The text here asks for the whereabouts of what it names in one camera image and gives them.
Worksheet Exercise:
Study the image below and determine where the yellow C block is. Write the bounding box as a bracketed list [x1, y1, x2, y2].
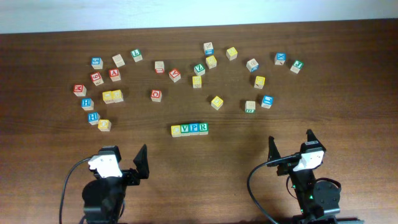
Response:
[170, 125, 182, 138]

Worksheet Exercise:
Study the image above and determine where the green V block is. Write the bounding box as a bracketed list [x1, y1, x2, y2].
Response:
[180, 124, 191, 136]

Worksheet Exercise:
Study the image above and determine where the blue P block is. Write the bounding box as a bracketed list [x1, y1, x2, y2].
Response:
[189, 123, 200, 136]

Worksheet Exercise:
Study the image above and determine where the green r block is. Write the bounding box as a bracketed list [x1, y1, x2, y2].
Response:
[199, 123, 209, 135]
[245, 101, 256, 113]

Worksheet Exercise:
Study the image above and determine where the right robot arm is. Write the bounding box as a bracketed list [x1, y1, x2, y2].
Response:
[267, 129, 341, 223]

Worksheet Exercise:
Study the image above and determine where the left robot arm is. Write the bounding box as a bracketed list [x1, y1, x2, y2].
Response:
[82, 145, 149, 223]

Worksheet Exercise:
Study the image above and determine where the yellow block lower left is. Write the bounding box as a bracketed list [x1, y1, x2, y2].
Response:
[98, 119, 112, 132]

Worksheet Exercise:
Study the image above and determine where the blue H block lower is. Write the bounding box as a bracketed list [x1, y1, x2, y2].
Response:
[88, 112, 100, 125]

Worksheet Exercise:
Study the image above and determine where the blue h block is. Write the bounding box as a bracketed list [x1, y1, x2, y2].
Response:
[81, 98, 94, 111]
[88, 112, 100, 125]

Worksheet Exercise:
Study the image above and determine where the blue L block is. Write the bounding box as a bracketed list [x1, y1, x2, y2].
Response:
[261, 95, 274, 109]

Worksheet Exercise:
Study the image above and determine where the blue H block upper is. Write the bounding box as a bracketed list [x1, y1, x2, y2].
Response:
[81, 98, 94, 111]

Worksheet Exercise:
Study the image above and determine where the red O block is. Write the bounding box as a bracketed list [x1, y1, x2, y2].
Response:
[150, 90, 162, 103]

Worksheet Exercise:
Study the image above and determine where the yellow block left pair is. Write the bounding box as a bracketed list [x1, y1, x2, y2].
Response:
[102, 91, 114, 104]

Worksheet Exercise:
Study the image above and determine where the yellow block pair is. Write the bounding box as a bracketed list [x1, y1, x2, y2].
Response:
[112, 90, 124, 103]
[102, 91, 114, 104]

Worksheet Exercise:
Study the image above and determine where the yellow block right pair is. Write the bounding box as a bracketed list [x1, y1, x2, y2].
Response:
[112, 90, 124, 103]

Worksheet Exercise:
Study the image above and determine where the green J block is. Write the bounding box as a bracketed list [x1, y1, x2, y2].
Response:
[290, 60, 304, 74]

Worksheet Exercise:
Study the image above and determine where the yellow block with pencil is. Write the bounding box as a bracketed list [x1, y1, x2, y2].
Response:
[254, 76, 266, 89]

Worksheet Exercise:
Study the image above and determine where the yellow block with umbrella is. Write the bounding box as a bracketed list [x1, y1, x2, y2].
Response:
[211, 96, 223, 110]

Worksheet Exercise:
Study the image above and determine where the red M block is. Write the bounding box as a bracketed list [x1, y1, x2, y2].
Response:
[73, 84, 86, 97]

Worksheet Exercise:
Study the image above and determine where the red 6 block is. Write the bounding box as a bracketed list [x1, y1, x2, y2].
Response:
[90, 72, 104, 86]

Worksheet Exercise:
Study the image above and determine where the blue X block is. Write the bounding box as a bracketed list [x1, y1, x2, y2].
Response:
[274, 52, 287, 65]

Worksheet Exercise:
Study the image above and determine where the red A block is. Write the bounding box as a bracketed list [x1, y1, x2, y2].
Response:
[109, 68, 121, 82]

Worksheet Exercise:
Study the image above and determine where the blue D block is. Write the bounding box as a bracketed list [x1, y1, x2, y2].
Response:
[246, 58, 259, 72]

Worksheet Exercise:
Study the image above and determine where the red block near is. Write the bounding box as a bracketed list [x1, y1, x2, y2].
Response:
[169, 68, 181, 83]

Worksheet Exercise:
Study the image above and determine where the red side block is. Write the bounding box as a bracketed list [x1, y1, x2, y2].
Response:
[154, 61, 165, 73]

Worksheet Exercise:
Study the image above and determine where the yellow block with bug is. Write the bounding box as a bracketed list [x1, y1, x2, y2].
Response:
[192, 76, 202, 88]

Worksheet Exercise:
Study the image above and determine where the plain wooden block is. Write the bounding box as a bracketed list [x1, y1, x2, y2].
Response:
[112, 54, 125, 68]

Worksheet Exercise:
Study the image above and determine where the blue S block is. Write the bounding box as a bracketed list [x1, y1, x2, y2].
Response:
[91, 57, 103, 70]

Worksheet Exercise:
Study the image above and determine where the green L block far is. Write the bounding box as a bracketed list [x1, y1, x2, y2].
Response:
[131, 49, 143, 62]

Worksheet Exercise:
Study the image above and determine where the green Z block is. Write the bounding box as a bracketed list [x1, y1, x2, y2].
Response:
[194, 63, 205, 76]

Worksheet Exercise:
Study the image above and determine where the yellow top block far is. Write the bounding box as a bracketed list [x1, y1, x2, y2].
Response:
[226, 47, 238, 60]

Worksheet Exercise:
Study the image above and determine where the yellow block behind P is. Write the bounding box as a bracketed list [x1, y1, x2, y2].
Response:
[206, 55, 217, 69]

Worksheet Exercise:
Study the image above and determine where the blue side block far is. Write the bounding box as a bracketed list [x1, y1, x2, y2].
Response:
[203, 42, 214, 55]

